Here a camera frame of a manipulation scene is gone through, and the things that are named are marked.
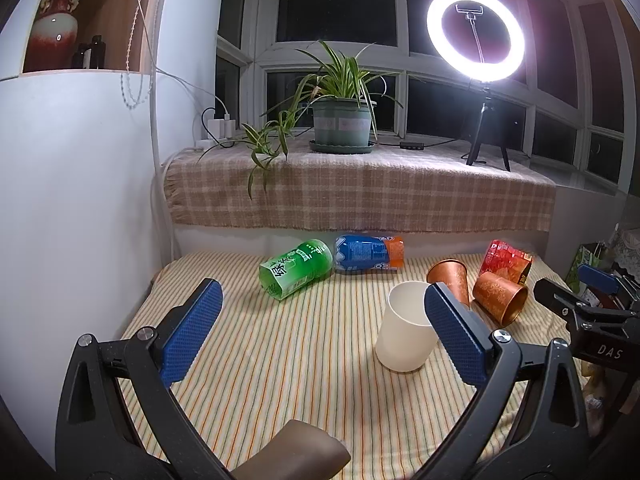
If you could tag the wooden wall shelf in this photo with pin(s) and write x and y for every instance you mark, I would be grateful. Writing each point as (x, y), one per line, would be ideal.
(112, 15)

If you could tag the green flower pot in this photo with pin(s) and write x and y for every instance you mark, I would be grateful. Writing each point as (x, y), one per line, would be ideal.
(342, 122)

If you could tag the brown cup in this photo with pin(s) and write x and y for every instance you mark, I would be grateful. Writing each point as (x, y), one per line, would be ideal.
(295, 452)

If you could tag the copper patterned cup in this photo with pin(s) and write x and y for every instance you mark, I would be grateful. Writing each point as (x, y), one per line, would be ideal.
(452, 277)
(495, 292)

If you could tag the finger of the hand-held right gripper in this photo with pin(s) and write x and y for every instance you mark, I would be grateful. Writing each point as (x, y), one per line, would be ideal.
(597, 276)
(555, 296)

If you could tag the white charger plug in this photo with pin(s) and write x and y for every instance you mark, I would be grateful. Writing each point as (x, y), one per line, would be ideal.
(221, 126)

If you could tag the spider plant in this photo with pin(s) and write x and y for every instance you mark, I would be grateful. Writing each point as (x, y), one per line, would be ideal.
(340, 77)

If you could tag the red snack packet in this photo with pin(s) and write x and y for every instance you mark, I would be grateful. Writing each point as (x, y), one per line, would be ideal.
(505, 260)

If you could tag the phone clamp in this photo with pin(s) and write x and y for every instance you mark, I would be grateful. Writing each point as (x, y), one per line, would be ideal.
(469, 10)

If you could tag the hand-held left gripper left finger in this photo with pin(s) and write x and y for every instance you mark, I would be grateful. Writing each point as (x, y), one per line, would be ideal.
(192, 332)

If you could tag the white pipe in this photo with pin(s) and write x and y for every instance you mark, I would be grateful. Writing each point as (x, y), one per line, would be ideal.
(156, 150)

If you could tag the green pot saucer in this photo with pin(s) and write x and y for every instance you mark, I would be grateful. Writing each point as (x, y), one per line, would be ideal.
(342, 148)

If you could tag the white cup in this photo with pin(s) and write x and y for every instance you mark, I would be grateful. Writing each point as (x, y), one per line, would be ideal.
(402, 340)

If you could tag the red and white vase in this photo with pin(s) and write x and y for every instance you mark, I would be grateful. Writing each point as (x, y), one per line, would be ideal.
(57, 30)

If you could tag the striped cloth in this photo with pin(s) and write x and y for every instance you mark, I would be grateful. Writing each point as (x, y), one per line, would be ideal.
(300, 355)

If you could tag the white window frame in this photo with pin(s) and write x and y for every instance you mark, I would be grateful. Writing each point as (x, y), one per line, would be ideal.
(260, 55)

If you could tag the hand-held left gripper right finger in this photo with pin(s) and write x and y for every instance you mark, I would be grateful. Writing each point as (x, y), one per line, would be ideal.
(455, 335)

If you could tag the black bottle with white label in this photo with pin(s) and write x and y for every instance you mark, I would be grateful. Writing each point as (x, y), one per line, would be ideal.
(83, 57)

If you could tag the blue and orange bottle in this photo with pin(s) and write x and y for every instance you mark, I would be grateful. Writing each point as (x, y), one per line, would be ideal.
(365, 255)

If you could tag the plaid cloth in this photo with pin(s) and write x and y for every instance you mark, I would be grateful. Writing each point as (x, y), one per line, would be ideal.
(375, 190)

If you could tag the black tripod stand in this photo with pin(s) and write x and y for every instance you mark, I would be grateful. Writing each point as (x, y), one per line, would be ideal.
(482, 120)

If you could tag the white power strip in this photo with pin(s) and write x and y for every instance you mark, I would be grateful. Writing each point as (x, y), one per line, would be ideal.
(204, 145)

